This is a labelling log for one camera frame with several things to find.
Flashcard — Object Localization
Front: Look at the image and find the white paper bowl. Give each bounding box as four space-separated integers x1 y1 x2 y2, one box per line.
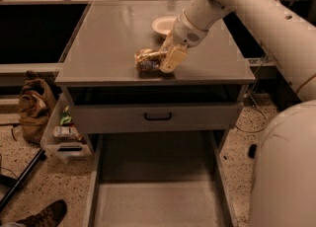
152 16 176 38

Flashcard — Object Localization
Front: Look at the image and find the brown canvas bag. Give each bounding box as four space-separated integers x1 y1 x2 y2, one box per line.
18 70 56 144

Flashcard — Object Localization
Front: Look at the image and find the black metal floor bar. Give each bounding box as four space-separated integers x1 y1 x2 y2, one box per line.
0 149 46 212

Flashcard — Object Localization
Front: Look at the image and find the grey open lower drawer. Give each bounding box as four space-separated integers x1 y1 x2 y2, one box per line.
83 131 238 227

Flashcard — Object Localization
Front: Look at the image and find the white cable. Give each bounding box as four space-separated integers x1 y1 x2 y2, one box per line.
234 56 275 134

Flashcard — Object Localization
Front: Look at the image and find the black drawer handle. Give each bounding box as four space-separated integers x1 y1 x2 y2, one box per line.
143 113 173 121

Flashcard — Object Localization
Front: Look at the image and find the white packaged item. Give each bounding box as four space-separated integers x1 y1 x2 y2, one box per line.
52 126 79 141

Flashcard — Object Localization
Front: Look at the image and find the clear plastic storage bin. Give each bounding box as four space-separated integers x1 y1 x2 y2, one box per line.
40 94 94 162

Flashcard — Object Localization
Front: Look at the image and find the grey closed upper drawer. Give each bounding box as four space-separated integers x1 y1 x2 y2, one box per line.
70 102 243 134

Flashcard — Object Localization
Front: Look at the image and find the brown shoe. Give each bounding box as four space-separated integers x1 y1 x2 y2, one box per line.
18 199 67 227

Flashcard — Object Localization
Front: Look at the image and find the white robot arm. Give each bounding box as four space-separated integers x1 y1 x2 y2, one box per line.
135 0 316 227

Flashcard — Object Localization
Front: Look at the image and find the green snack packet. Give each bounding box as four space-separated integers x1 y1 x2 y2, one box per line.
59 106 72 125

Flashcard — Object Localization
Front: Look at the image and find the grey drawer cabinet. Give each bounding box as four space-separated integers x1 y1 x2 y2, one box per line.
56 0 254 145

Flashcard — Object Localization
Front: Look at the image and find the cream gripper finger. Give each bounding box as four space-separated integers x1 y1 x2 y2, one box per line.
142 50 166 60

